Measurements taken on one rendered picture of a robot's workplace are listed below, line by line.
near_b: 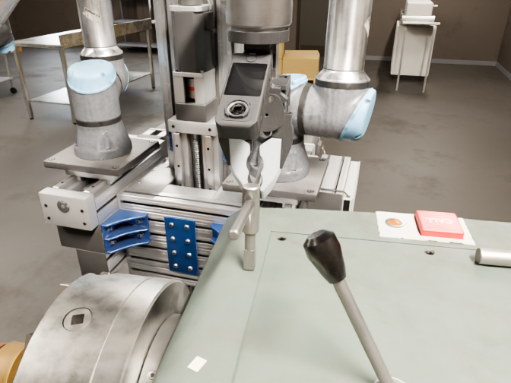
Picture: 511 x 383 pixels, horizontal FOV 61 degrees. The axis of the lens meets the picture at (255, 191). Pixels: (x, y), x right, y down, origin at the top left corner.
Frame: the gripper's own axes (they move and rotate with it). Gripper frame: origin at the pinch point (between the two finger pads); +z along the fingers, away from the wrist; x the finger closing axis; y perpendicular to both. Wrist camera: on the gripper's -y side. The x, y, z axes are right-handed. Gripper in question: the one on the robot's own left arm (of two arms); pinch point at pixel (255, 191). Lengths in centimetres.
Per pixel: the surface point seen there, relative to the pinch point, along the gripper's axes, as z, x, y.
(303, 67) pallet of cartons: 106, 34, 621
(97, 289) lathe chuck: 11.0, 19.1, -9.9
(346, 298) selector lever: -0.2, -11.5, -19.4
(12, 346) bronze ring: 22.5, 33.8, -10.9
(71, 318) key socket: 11.2, 19.9, -15.0
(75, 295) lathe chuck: 10.8, 21.2, -11.5
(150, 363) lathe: 16.2, 10.1, -15.7
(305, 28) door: 81, 50, 887
